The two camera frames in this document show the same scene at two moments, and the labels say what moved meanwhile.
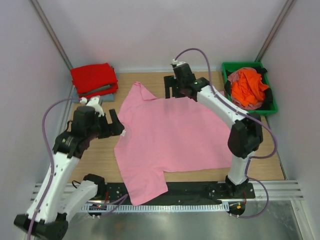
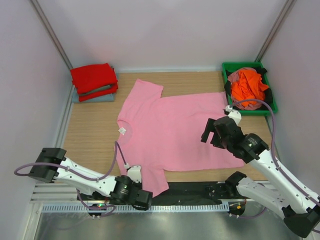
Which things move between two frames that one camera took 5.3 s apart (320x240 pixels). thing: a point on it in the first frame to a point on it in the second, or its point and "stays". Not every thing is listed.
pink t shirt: [166, 134] stays
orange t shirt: [250, 87] stays
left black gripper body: [101, 129] to [137, 184]
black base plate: [178, 193] stays
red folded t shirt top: [93, 77] stays
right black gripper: [170, 81] to [210, 127]
